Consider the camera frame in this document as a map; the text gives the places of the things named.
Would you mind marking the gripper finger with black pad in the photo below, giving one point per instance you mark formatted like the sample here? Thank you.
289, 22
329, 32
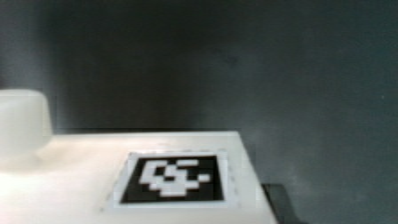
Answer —
278, 197

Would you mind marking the white drawer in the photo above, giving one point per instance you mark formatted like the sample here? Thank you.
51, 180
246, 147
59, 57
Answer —
148, 178

